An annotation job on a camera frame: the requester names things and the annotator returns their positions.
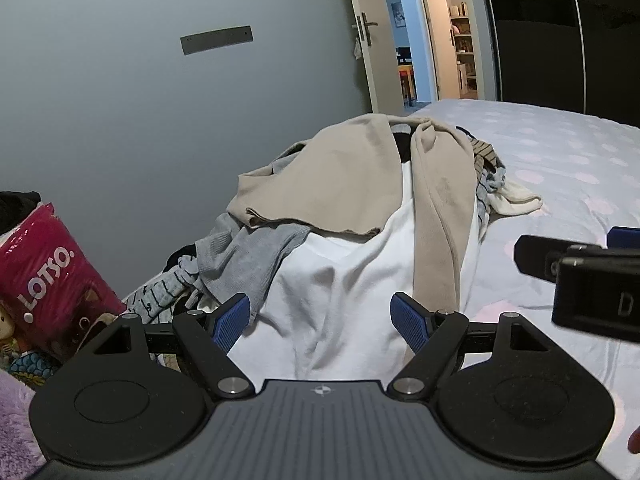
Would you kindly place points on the beige knit garment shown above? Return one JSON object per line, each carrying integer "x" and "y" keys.
{"x": 350, "y": 175}

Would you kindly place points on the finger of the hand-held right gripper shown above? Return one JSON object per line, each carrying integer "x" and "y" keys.
{"x": 625, "y": 237}
{"x": 535, "y": 255}

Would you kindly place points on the white t-shirt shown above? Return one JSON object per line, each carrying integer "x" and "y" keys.
{"x": 350, "y": 285}

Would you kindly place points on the purple fluffy blanket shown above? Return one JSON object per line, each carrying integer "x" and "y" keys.
{"x": 17, "y": 425}

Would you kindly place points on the dark cloth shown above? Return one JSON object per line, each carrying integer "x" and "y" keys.
{"x": 17, "y": 210}

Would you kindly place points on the orange chair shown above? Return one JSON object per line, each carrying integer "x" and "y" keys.
{"x": 407, "y": 82}

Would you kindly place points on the black garment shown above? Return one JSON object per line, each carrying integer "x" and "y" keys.
{"x": 402, "y": 145}

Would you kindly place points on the cream garment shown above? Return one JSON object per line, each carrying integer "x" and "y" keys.
{"x": 515, "y": 197}

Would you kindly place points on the pink printed bag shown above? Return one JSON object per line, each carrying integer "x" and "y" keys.
{"x": 50, "y": 270}

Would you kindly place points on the grey wall plate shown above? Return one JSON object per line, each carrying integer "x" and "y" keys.
{"x": 217, "y": 40}

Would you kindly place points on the blue scale-patterned cloth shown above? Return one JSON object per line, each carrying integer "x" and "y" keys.
{"x": 32, "y": 370}

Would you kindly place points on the olive striped garment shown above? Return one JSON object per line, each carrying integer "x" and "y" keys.
{"x": 487, "y": 152}

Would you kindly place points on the bed with dotted sheet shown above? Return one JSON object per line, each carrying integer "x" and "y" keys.
{"x": 550, "y": 160}

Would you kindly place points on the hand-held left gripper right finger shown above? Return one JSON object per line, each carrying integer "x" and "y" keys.
{"x": 410, "y": 325}

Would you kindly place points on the black wardrobe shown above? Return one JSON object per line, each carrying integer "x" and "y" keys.
{"x": 540, "y": 35}

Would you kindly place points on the light striped garment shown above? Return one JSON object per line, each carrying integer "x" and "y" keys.
{"x": 155, "y": 295}

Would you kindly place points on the grey dark-striped garment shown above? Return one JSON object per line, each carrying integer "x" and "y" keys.
{"x": 487, "y": 195}

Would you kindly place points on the doll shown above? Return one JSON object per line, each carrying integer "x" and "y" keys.
{"x": 7, "y": 330}

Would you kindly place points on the hallway shelf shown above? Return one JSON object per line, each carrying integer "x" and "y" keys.
{"x": 462, "y": 45}

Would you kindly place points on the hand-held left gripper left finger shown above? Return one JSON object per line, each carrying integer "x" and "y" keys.
{"x": 229, "y": 325}

